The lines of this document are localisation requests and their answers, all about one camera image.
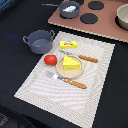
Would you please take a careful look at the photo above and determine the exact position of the wooden handled knife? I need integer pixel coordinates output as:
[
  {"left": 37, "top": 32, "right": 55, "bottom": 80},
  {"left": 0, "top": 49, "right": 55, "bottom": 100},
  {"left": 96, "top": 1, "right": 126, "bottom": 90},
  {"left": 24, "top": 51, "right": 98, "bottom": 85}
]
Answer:
[{"left": 59, "top": 50, "right": 98, "bottom": 63}]

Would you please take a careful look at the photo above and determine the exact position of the grey pot with handle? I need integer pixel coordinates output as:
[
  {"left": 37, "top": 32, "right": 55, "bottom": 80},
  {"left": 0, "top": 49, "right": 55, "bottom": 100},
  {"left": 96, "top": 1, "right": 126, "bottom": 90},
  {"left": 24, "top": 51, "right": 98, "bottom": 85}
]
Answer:
[{"left": 23, "top": 30, "right": 55, "bottom": 54}]

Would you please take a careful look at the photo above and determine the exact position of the round wooden plate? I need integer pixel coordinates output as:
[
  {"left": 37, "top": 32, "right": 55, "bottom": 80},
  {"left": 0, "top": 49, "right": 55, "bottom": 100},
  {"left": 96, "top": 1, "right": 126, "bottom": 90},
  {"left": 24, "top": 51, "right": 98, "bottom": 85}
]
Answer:
[{"left": 56, "top": 55, "right": 84, "bottom": 78}]

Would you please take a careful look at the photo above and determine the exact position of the yellow cheese wedge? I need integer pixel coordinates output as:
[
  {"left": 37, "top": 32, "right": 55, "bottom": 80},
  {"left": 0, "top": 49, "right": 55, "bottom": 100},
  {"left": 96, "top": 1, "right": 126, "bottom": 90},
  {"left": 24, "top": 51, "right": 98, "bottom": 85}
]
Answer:
[{"left": 63, "top": 55, "right": 80, "bottom": 69}]

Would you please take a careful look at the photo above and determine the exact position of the beige bowl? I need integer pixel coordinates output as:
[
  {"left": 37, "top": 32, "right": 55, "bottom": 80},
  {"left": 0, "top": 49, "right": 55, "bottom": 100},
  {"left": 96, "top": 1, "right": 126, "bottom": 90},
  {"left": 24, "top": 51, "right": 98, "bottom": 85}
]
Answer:
[{"left": 117, "top": 4, "right": 128, "bottom": 30}]

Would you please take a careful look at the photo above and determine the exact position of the wooden handled fork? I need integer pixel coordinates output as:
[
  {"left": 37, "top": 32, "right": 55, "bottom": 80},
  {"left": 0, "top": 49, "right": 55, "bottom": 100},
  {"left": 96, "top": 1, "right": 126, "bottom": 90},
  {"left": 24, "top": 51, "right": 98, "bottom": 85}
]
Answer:
[{"left": 46, "top": 71, "right": 87, "bottom": 89}]

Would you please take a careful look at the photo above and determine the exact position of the red toy tomato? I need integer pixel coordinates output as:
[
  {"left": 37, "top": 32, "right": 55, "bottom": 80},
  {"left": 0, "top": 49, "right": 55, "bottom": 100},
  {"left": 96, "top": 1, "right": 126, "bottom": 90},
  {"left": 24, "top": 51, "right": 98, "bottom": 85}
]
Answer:
[{"left": 44, "top": 55, "right": 57, "bottom": 65}]

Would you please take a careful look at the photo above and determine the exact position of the yellow butter box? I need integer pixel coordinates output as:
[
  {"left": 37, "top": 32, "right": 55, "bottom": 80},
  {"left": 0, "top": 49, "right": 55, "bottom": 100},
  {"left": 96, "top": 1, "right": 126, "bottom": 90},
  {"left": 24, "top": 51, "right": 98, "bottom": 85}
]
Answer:
[{"left": 60, "top": 40, "right": 77, "bottom": 48}]

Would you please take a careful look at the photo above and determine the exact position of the small grey pot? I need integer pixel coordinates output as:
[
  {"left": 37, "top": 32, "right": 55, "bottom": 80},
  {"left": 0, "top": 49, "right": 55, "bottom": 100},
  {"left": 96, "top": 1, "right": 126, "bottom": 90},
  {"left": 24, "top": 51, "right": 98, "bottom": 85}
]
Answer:
[{"left": 59, "top": 1, "right": 80, "bottom": 18}]

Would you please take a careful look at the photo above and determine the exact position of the beige woven placemat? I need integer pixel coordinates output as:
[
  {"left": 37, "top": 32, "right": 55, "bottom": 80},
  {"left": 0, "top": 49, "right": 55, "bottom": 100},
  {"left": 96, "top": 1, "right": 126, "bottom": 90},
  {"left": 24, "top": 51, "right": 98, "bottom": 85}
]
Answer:
[{"left": 15, "top": 31, "right": 114, "bottom": 128}]

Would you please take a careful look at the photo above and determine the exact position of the black stove burner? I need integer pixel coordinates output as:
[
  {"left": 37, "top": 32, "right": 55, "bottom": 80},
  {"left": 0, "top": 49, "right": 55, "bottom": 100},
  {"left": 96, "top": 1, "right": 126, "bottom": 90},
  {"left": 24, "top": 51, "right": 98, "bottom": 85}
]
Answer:
[
  {"left": 80, "top": 13, "right": 98, "bottom": 24},
  {"left": 88, "top": 1, "right": 104, "bottom": 10}
]

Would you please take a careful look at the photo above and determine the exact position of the pink toy stove board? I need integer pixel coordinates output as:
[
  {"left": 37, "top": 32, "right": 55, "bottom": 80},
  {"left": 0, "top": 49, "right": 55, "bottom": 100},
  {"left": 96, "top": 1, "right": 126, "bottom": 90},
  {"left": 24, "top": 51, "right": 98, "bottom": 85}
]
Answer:
[{"left": 48, "top": 0, "right": 128, "bottom": 42}]

